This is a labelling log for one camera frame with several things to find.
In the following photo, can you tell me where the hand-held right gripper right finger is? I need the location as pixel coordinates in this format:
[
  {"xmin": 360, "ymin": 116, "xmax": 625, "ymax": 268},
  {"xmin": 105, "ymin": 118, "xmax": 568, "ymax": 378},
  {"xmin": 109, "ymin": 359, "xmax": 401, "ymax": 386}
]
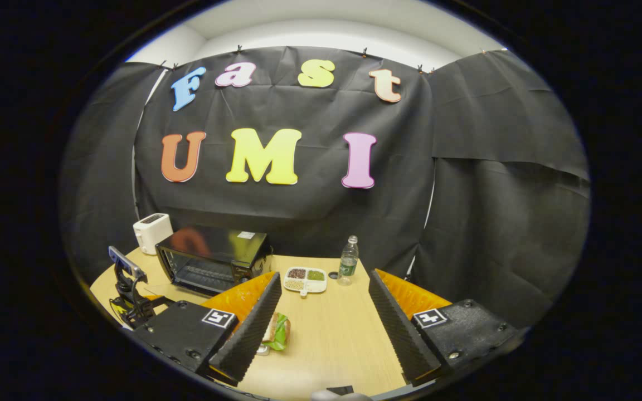
[{"xmin": 368, "ymin": 269, "xmax": 522, "ymax": 388}]

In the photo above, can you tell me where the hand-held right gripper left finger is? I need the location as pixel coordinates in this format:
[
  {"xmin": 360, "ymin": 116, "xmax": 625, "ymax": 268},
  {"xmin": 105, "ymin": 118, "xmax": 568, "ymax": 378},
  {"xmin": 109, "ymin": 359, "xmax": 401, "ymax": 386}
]
[{"xmin": 129, "ymin": 271, "xmax": 283, "ymax": 388}]

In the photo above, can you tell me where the sandwich with lettuce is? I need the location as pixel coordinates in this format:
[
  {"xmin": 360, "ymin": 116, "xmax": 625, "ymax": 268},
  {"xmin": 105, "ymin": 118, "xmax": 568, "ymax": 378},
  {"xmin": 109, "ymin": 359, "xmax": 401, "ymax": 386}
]
[{"xmin": 261, "ymin": 312, "xmax": 291, "ymax": 353}]

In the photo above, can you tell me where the black electric oven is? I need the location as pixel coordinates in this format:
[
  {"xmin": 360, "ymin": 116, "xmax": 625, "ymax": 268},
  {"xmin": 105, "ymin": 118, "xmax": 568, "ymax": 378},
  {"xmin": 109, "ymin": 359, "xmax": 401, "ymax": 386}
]
[{"xmin": 143, "ymin": 226, "xmax": 273, "ymax": 307}]

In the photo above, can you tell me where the white divided seasoning dish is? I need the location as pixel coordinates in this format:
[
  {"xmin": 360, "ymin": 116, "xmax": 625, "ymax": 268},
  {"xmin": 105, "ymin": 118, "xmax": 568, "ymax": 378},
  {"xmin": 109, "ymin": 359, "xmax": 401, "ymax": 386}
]
[{"xmin": 284, "ymin": 266, "xmax": 328, "ymax": 299}]

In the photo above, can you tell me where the white toaster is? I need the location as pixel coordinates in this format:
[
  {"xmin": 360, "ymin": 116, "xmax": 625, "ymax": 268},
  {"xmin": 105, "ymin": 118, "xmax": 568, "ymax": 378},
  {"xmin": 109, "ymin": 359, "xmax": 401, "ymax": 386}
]
[{"xmin": 133, "ymin": 213, "xmax": 174, "ymax": 255}]

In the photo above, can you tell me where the clear plastic water bottle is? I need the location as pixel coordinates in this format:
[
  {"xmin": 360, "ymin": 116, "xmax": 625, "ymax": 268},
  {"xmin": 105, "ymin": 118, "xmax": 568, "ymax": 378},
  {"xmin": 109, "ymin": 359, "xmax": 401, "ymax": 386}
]
[{"xmin": 338, "ymin": 235, "xmax": 359, "ymax": 286}]

